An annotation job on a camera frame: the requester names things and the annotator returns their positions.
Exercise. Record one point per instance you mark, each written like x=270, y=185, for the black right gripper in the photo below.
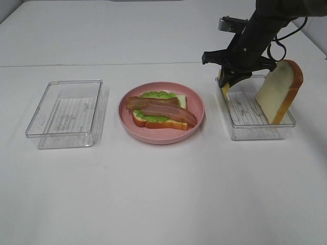
x=243, y=55

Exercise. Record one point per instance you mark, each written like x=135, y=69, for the yellow cheese slice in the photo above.
x=225, y=88

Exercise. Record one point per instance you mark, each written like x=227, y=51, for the reddish bacon strip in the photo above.
x=174, y=112

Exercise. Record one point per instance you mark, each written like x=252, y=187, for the toast bread slice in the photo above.
x=161, y=125
x=279, y=90

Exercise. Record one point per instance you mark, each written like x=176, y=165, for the green lettuce leaf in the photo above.
x=155, y=95

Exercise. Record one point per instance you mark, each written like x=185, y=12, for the brown bacon strip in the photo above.
x=137, y=102

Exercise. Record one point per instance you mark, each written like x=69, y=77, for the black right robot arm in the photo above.
x=275, y=15

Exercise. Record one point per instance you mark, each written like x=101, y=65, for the right clear plastic tray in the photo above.
x=242, y=116

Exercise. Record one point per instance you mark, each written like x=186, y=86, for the clear plastic tray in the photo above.
x=69, y=115
x=242, y=116

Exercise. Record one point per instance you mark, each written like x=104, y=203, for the pink round plate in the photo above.
x=162, y=136

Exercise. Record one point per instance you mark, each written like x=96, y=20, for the left clear plastic tray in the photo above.
x=69, y=115

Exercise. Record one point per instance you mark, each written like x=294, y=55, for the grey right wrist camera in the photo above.
x=233, y=25

